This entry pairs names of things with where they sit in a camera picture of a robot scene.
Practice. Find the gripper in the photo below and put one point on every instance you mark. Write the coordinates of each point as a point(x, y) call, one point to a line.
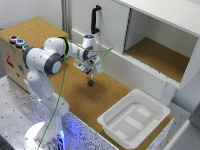
point(87, 65)

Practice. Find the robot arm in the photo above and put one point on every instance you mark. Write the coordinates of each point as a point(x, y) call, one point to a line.
point(41, 60)

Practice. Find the purple block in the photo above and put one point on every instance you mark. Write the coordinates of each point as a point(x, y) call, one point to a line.
point(90, 82)

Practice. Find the white sliding door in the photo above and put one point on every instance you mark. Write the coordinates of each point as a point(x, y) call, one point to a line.
point(110, 23)

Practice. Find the green button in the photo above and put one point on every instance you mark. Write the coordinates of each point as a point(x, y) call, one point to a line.
point(25, 47)

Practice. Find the wooden drawer box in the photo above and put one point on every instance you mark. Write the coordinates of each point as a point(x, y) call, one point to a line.
point(30, 33)

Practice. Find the white plastic box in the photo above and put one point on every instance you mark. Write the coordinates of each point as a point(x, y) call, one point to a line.
point(133, 118)

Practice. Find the blue button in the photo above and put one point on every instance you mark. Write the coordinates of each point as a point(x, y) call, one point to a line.
point(20, 42)

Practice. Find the white cabinet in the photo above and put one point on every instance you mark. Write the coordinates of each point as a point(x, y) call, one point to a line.
point(160, 43)

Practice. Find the red button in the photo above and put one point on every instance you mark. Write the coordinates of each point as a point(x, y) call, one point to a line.
point(13, 38)

